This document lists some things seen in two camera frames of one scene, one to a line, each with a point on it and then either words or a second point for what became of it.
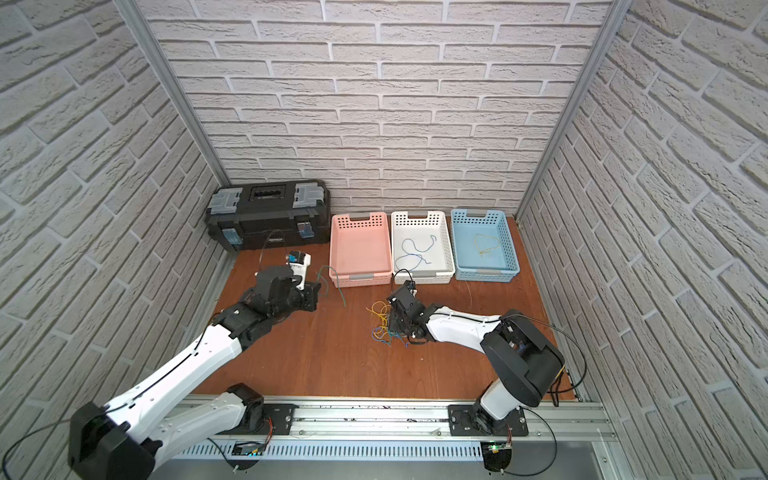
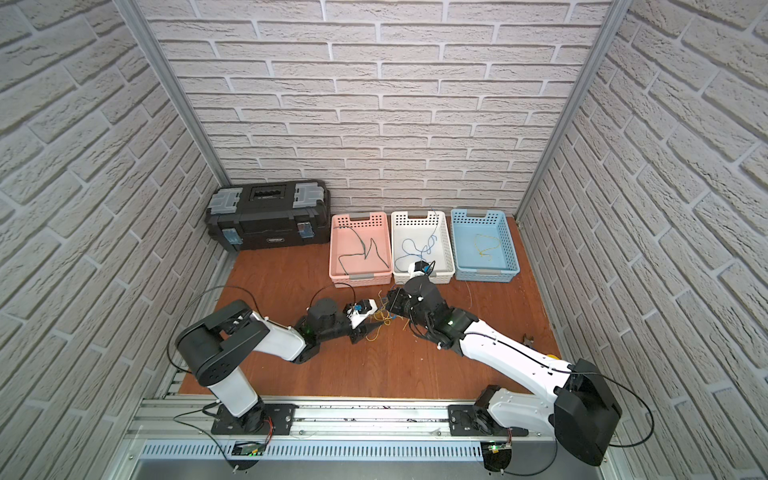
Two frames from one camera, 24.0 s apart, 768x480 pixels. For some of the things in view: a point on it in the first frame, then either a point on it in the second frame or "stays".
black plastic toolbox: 266,212 stays
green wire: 327,285 → 371,239
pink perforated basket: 360,251 stays
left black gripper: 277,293 → 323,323
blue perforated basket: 483,246 stays
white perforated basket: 421,248 stays
